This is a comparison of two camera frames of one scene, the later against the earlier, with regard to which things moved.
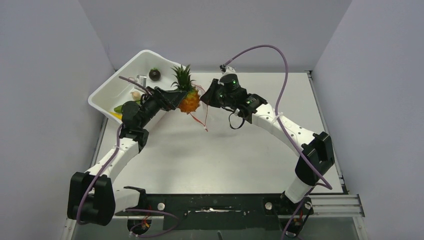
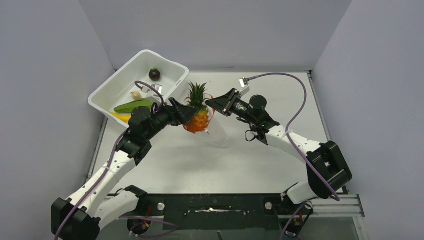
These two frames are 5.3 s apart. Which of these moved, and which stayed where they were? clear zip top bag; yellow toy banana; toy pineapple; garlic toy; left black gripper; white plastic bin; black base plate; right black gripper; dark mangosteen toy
Moved: left black gripper; right black gripper; toy pineapple; clear zip top bag
Stayed: garlic toy; yellow toy banana; black base plate; dark mangosteen toy; white plastic bin
